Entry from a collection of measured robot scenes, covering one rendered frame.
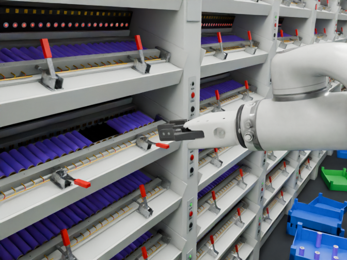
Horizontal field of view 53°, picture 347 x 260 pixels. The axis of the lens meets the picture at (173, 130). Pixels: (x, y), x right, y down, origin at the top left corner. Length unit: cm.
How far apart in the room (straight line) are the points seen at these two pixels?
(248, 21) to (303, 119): 118
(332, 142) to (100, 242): 60
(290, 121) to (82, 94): 41
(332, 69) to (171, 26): 62
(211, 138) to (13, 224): 38
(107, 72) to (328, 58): 50
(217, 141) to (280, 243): 178
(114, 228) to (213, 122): 48
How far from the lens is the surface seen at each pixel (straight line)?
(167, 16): 103
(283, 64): 52
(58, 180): 75
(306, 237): 163
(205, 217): 139
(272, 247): 227
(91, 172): 80
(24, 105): 65
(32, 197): 72
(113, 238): 93
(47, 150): 81
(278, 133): 54
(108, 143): 87
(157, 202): 107
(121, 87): 81
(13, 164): 77
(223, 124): 57
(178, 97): 103
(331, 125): 52
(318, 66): 49
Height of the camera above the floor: 127
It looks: 17 degrees down
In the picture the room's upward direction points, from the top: straight up
